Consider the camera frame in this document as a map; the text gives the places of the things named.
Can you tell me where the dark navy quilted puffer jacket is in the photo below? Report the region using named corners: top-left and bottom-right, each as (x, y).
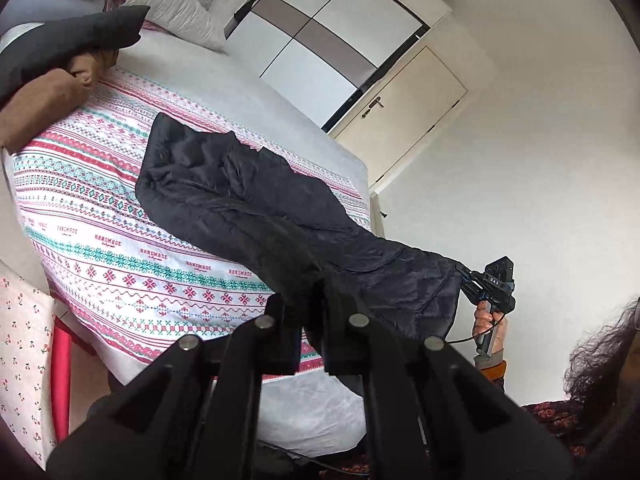
top-left (136, 113), bottom-right (462, 350)

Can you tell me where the right forearm floral sleeve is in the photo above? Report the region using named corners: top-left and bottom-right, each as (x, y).
top-left (474, 351), bottom-right (597, 466)

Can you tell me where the cream bedroom door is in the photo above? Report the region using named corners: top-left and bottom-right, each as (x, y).
top-left (331, 46), bottom-right (469, 195)

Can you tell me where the person's right hand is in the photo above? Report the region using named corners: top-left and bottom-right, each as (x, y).
top-left (472, 300), bottom-right (508, 356)

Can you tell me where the person's dark curly hair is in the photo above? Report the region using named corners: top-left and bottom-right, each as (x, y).
top-left (564, 300), bottom-right (639, 408)

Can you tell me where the white grey sliding wardrobe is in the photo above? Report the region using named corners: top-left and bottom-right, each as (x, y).
top-left (227, 0), bottom-right (451, 131)

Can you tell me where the white grey pillow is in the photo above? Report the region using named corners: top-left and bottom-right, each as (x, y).
top-left (124, 0), bottom-right (226, 52)

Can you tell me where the red plastic stool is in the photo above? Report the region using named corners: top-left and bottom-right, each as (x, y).
top-left (50, 318), bottom-right (73, 442)

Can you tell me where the cherry print white fabric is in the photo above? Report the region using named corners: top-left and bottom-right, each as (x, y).
top-left (0, 264), bottom-right (58, 468)

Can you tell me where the folded brown garment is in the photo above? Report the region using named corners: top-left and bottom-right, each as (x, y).
top-left (0, 50), bottom-right (119, 155)

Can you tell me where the folded black garment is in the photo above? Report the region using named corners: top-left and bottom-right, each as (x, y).
top-left (1, 6), bottom-right (150, 105)

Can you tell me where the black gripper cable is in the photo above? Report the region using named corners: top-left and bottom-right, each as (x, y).
top-left (441, 309), bottom-right (507, 346)

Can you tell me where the metal door handle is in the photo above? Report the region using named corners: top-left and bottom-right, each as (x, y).
top-left (361, 96), bottom-right (384, 119)

